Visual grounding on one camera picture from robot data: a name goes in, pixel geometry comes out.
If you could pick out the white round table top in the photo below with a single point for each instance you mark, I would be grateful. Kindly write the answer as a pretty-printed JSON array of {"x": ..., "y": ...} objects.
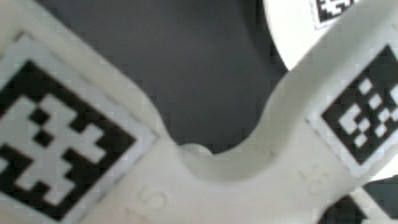
[{"x": 301, "y": 19}]

